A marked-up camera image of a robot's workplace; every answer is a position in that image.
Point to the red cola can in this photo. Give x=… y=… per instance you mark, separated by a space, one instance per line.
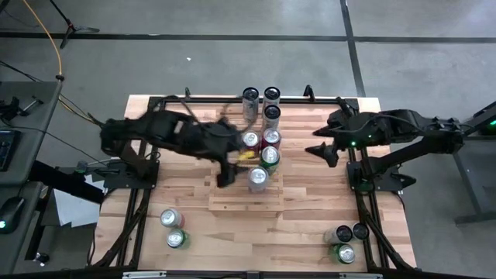
x=251 y=140

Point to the white paper sheets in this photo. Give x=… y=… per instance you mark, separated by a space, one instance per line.
x=75 y=209

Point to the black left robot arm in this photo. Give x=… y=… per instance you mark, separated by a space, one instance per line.
x=155 y=128

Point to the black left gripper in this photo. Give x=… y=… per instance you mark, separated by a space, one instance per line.
x=217 y=141

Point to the black computer mouse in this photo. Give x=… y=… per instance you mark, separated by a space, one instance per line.
x=11 y=213

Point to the black clamp tool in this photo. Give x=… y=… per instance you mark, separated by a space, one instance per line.
x=11 y=108

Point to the black support beam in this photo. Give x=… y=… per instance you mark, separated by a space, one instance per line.
x=66 y=182

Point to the silver and red soda can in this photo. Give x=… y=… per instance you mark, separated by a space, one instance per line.
x=171 y=218
x=258 y=178

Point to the wooden slatted shelf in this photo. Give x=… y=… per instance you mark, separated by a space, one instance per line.
x=232 y=201

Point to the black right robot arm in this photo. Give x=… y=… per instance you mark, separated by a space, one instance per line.
x=426 y=135

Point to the green soda can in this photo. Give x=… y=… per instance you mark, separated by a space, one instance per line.
x=270 y=157
x=343 y=253
x=177 y=238

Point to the grey side desk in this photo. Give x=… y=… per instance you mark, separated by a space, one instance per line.
x=31 y=128

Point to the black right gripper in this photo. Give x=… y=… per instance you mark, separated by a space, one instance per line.
x=360 y=129

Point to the black round knob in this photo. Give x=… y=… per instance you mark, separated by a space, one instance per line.
x=40 y=257

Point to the dark red soda can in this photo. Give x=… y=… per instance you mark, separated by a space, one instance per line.
x=272 y=137

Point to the black keyboard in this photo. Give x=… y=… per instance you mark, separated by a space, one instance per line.
x=7 y=149

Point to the yellow tag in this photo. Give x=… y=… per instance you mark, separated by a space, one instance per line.
x=246 y=156

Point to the dark metal stand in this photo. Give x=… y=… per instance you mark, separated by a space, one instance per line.
x=465 y=174

